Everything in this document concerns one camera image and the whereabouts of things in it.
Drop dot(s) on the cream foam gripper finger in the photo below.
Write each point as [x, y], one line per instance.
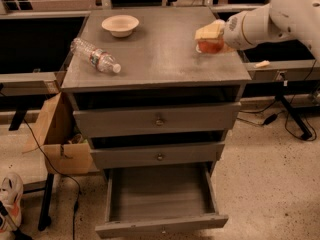
[211, 31]

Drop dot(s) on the red apple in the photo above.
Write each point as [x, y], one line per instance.
[211, 46]

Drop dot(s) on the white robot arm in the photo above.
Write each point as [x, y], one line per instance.
[275, 22]

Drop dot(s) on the grey top drawer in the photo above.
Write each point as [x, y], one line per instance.
[156, 120]

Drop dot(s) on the grey wooden drawer cabinet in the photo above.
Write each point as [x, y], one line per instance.
[160, 67]

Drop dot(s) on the grey middle drawer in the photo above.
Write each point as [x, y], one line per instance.
[157, 155]

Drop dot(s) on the grey open bottom drawer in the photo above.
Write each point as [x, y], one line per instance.
[159, 199]

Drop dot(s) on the clear bottle white label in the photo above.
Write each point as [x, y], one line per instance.
[198, 49]

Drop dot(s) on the small cream foam piece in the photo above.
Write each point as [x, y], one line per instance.
[262, 64]

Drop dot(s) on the beige ceramic bowl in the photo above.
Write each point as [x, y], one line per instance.
[120, 25]

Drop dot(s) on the clear bottle red label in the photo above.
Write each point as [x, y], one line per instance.
[96, 57]

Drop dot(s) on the black right table leg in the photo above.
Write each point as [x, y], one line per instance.
[306, 133]

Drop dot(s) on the black table leg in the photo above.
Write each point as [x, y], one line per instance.
[46, 187]
[306, 133]

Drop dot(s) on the brown cardboard box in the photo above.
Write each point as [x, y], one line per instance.
[53, 132]

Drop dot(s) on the white orange sneaker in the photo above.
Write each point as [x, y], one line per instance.
[11, 191]

